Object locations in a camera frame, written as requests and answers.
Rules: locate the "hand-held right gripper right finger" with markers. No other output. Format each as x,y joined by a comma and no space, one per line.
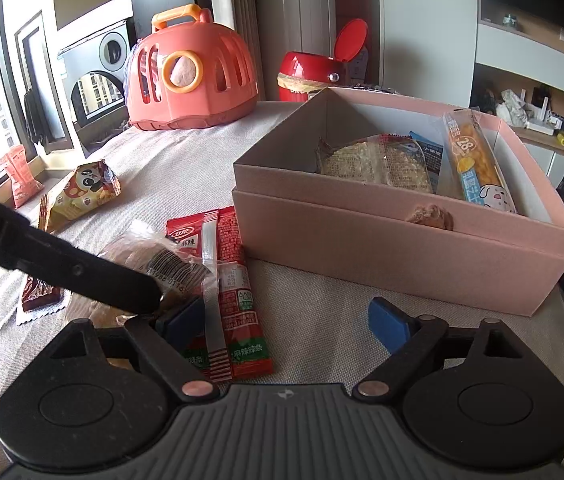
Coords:
387,322

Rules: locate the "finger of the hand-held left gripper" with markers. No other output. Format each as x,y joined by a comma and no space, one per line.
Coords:
77,270

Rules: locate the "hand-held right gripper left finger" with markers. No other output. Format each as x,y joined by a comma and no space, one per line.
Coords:
179,317

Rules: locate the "bread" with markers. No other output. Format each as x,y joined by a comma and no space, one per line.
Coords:
162,255

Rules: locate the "red spicy strip packet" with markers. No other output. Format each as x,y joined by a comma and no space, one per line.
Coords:
234,280

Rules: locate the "pink cardboard box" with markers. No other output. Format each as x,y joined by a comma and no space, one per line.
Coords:
362,255

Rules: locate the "red-trimmed rice cracker packet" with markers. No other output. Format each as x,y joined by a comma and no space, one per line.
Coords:
407,165

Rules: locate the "clear cracker packet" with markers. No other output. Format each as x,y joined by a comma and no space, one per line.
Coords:
352,162

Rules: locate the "blue snack packet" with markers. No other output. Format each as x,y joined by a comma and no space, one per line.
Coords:
429,157

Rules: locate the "long corn snack packet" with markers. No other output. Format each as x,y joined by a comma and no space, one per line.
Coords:
477,165

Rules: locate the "small brown sachet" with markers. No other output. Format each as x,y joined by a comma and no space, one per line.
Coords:
37,302

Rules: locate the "orange-red snack packet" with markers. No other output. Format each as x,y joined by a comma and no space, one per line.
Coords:
22,177

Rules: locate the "black hanging bag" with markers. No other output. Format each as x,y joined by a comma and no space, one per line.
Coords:
37,115

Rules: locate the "white tablecloth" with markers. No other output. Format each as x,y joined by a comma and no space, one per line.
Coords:
312,320

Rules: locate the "panda print snack packet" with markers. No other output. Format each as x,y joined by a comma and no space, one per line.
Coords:
82,192

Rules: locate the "grey washing machine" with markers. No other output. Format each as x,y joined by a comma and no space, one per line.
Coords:
112,50

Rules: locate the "pink plastic pet carrier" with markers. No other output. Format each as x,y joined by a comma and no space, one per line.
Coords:
222,95

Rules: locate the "crumpled white paper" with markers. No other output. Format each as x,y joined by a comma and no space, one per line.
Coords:
509,107

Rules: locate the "white router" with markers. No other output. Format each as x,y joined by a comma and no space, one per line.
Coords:
539,120

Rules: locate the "red trash can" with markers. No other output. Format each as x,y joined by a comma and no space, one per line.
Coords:
307,67

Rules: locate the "white tv cabinet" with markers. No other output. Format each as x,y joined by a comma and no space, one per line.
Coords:
512,47

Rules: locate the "white standing air conditioner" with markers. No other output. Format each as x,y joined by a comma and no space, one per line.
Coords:
312,5

